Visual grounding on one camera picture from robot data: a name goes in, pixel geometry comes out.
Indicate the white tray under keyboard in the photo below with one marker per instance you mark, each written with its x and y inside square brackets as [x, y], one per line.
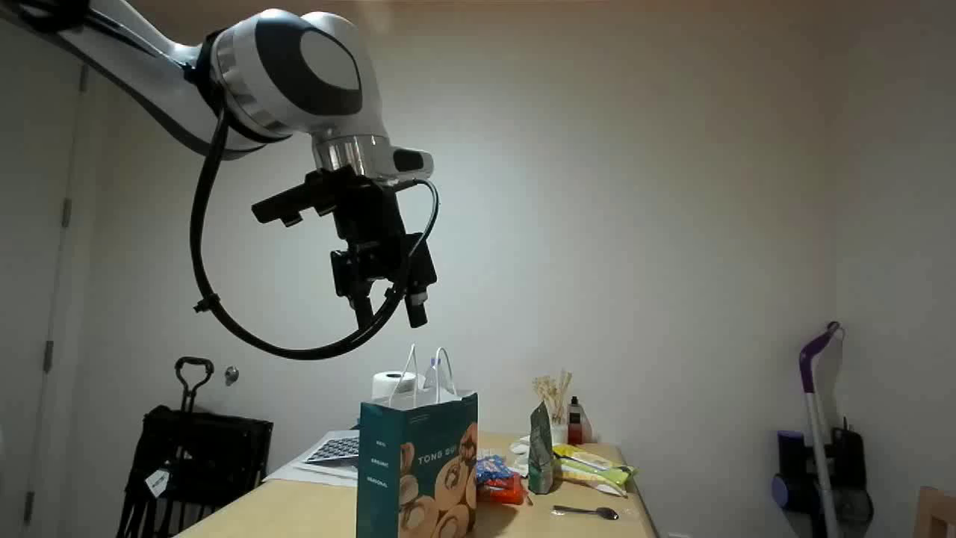
[299, 467]

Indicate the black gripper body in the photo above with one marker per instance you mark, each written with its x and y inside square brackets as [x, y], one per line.
[375, 236]

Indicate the black and white keyboard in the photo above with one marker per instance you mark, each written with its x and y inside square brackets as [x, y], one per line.
[335, 449]

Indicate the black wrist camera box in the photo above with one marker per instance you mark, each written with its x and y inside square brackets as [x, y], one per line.
[292, 204]

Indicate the white paper towel roll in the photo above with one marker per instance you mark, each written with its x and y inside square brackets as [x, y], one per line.
[395, 388]

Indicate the purple stick vacuum cleaner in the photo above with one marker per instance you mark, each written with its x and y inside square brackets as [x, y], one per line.
[822, 449]

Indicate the white cart tag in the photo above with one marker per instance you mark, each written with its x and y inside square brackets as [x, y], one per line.
[156, 484]

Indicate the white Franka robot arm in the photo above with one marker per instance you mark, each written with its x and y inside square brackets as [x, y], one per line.
[287, 65]

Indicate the yellow green flat packet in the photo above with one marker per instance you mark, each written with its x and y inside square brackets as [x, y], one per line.
[595, 467]

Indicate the red sauce bottle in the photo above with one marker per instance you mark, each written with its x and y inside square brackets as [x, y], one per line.
[574, 422]

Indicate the white door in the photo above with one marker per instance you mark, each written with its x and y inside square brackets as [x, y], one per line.
[30, 300]

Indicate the black spoon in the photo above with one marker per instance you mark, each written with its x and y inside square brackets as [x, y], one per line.
[586, 514]

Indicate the red and blue snack packet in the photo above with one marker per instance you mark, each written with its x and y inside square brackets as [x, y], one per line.
[498, 479]

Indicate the teal printed paper bag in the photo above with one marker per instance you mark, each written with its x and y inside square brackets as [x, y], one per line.
[419, 467]

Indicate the black folding cart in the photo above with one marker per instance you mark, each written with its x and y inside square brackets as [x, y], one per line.
[199, 460]

